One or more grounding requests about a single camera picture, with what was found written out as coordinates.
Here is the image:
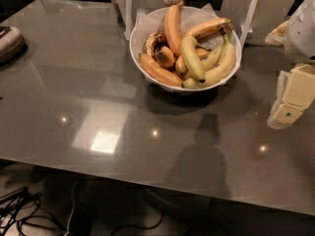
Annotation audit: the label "dark overripe banana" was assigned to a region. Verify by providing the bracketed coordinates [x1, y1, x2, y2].
[143, 31, 167, 58]

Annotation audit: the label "orange banana top right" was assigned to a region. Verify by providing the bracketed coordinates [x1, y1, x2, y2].
[181, 18, 232, 39]

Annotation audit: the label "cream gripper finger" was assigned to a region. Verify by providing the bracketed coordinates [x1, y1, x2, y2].
[267, 71, 289, 130]

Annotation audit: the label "black floor cables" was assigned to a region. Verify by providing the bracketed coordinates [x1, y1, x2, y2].
[0, 180, 165, 236]

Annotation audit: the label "orange banana front left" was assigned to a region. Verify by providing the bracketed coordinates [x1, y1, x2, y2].
[138, 53, 182, 87]

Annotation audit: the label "long orange banana upright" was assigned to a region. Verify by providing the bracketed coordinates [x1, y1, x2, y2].
[164, 2, 183, 56]

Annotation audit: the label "small orange banana centre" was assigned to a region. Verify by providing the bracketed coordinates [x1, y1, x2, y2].
[175, 48, 209, 78]

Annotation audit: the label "white bowl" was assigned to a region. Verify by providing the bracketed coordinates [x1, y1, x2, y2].
[129, 5, 243, 93]

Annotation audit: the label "round grey pouch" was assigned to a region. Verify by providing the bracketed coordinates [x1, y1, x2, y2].
[0, 26, 25, 63]

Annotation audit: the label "green-yellow banana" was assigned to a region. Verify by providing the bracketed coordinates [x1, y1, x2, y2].
[180, 35, 206, 83]

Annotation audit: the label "white paper bowl liner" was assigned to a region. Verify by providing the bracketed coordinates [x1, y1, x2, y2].
[133, 3, 242, 87]

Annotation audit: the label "small brown-spotted banana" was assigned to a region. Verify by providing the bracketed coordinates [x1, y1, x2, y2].
[155, 46, 175, 68]

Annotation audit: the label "clear acrylic stand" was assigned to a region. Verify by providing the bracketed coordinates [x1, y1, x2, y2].
[123, 0, 258, 44]

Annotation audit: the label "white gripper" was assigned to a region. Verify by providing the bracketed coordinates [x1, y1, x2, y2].
[276, 0, 315, 125]

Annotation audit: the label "yellow banana right edge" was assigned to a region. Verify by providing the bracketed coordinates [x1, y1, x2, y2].
[182, 30, 236, 89]

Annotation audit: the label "yellow banana middle right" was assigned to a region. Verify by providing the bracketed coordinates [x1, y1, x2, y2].
[200, 44, 223, 73]

